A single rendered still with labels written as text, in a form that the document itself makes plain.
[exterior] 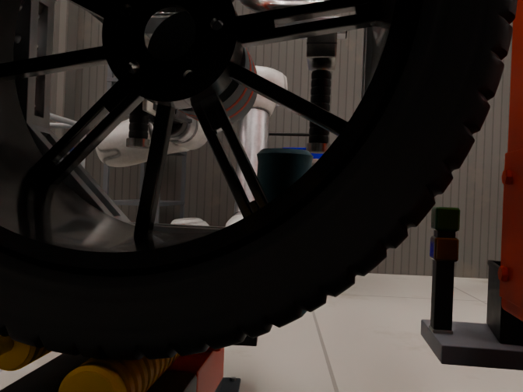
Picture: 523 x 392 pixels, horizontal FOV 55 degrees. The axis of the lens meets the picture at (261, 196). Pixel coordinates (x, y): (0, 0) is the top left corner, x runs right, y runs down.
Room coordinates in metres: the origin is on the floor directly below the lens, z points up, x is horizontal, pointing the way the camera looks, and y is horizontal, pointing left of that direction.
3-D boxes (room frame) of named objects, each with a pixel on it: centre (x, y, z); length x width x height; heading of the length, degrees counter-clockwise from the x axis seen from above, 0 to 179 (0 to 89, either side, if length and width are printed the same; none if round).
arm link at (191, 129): (1.19, 0.21, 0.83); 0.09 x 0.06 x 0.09; 83
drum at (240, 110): (0.77, 0.09, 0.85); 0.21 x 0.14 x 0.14; 173
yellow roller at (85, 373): (0.54, 0.12, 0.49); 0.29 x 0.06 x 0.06; 173
